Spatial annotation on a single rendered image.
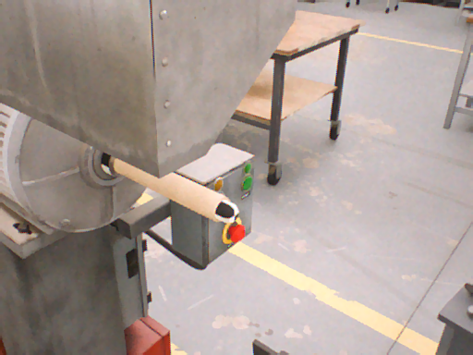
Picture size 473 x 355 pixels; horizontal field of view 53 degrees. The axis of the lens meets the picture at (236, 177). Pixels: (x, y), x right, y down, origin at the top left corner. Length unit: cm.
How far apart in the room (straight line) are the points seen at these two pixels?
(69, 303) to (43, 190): 40
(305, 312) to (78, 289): 138
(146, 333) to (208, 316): 91
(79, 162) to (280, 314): 164
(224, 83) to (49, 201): 37
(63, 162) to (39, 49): 26
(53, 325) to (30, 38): 69
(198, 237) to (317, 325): 130
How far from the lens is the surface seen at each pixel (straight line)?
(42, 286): 95
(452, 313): 133
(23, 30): 45
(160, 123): 34
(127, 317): 122
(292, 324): 215
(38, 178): 65
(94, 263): 100
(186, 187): 58
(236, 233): 97
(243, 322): 214
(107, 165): 66
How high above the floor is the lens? 156
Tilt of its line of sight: 30 degrees down
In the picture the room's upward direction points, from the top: 2 degrees clockwise
